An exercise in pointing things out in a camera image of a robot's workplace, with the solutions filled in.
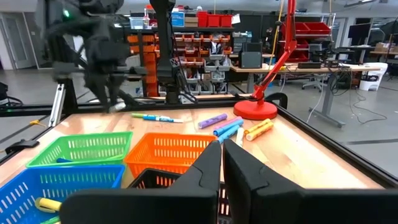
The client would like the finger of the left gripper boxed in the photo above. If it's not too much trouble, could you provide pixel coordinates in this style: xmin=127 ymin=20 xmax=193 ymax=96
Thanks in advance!
xmin=108 ymin=76 xmax=125 ymax=105
xmin=86 ymin=79 xmax=111 ymax=111

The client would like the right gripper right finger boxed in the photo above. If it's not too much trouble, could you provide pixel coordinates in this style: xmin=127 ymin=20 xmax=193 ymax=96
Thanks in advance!
xmin=223 ymin=139 xmax=398 ymax=224

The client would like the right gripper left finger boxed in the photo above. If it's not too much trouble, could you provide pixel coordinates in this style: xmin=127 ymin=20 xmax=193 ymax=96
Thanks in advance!
xmin=58 ymin=140 xmax=223 ymax=224

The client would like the orange thick highlighter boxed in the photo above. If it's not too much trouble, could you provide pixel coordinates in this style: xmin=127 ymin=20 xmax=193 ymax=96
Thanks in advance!
xmin=244 ymin=118 xmax=271 ymax=135
xmin=245 ymin=121 xmax=274 ymax=141

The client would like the pale yellow thick highlighter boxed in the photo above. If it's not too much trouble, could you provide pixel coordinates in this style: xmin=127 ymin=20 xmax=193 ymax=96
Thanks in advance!
xmin=235 ymin=126 xmax=245 ymax=147

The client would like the purple thick highlighter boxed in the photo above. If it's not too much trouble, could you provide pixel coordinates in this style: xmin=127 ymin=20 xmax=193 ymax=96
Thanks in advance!
xmin=198 ymin=113 xmax=228 ymax=129

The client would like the pink thick highlighter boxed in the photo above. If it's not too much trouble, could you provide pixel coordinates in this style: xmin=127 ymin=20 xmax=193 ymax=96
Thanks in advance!
xmin=213 ymin=116 xmax=243 ymax=130

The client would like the yellow slim highlighter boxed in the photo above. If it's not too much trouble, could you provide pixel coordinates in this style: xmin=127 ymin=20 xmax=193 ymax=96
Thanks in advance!
xmin=34 ymin=197 xmax=63 ymax=214

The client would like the green slim highlighter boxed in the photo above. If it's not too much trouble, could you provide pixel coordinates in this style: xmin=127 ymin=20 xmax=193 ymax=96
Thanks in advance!
xmin=39 ymin=215 xmax=62 ymax=224

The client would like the orange plastic basket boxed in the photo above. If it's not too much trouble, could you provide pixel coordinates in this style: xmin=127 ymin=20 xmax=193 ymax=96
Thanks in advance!
xmin=124 ymin=133 xmax=218 ymax=180

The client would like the silver aluminium strut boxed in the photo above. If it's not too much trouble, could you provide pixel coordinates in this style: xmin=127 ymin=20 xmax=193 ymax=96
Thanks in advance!
xmin=48 ymin=83 xmax=67 ymax=128

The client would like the green plastic basket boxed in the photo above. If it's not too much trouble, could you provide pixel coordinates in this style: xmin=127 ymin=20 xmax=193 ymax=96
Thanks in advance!
xmin=25 ymin=131 xmax=134 ymax=169

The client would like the clear plastic box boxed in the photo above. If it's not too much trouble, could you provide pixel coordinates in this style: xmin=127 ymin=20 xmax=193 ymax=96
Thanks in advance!
xmin=129 ymin=16 xmax=150 ymax=30

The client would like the black plastic basket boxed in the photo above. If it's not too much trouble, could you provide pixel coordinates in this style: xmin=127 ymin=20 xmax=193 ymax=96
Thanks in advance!
xmin=127 ymin=167 xmax=231 ymax=224

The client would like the blue carton box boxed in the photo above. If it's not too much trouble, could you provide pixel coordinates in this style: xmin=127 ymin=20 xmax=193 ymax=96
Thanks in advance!
xmin=171 ymin=11 xmax=186 ymax=27

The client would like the blue plastic basket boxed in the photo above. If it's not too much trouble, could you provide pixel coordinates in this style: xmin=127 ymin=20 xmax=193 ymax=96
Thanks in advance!
xmin=0 ymin=164 xmax=126 ymax=224

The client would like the shelf rack with bins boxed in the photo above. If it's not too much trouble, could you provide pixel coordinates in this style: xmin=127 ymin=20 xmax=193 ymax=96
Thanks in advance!
xmin=124 ymin=26 xmax=234 ymax=97

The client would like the black table clamp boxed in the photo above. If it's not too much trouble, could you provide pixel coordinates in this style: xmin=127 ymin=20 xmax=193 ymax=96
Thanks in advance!
xmin=4 ymin=139 xmax=40 ymax=156

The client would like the red desk lamp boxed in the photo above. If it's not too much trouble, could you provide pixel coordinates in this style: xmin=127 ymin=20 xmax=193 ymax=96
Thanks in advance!
xmin=233 ymin=0 xmax=299 ymax=121

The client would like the red storage bin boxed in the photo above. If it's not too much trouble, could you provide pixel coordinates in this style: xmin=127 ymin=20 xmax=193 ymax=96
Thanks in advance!
xmin=220 ymin=14 xmax=233 ymax=28
xmin=196 ymin=11 xmax=208 ymax=28
xmin=207 ymin=14 xmax=221 ymax=28

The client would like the black C clamp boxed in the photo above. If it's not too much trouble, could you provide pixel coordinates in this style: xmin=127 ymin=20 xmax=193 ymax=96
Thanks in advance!
xmin=264 ymin=92 xmax=289 ymax=110

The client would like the grey swivel chair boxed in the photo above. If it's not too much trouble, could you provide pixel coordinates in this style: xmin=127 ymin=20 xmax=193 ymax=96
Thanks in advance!
xmin=301 ymin=73 xmax=327 ymax=93

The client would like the black cube box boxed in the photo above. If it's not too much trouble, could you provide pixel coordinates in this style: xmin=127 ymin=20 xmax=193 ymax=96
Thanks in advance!
xmin=238 ymin=50 xmax=264 ymax=69

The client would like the long wooden table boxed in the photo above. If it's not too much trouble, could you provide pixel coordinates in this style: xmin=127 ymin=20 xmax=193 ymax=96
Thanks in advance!
xmin=229 ymin=62 xmax=382 ymax=128

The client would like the flat black device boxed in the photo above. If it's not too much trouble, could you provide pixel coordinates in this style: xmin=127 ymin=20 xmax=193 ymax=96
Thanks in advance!
xmin=297 ymin=61 xmax=323 ymax=69

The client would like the white waste bin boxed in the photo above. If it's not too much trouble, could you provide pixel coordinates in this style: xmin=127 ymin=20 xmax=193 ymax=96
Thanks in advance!
xmin=359 ymin=62 xmax=389 ymax=91

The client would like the red bin rack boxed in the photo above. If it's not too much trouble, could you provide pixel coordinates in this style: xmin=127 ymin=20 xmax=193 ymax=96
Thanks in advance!
xmin=279 ymin=21 xmax=332 ymax=63

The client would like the brown cardboard box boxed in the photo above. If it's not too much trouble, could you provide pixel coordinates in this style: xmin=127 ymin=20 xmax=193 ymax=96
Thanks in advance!
xmin=374 ymin=42 xmax=398 ymax=54

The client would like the black monitor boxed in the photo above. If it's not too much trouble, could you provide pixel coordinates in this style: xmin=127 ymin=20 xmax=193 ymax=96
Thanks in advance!
xmin=347 ymin=23 xmax=373 ymax=47

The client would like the yellow hanging cable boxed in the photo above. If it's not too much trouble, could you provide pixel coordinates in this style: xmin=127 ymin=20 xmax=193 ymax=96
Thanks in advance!
xmin=267 ymin=0 xmax=285 ymax=68

